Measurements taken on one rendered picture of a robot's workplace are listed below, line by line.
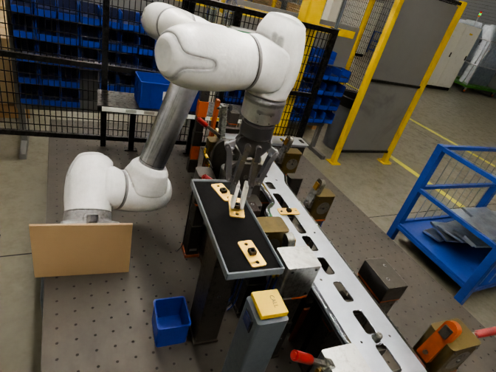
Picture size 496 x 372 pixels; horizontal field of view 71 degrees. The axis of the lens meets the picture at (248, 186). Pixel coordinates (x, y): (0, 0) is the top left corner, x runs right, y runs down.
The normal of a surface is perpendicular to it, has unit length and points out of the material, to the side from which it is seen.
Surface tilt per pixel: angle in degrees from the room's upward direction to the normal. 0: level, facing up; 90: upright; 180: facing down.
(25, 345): 0
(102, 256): 90
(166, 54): 90
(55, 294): 0
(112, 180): 47
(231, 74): 97
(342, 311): 0
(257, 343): 90
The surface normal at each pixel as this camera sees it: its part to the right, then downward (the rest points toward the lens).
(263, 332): 0.33, 0.55
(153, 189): 0.55, 0.51
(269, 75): 0.47, 0.68
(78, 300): 0.23, -0.83
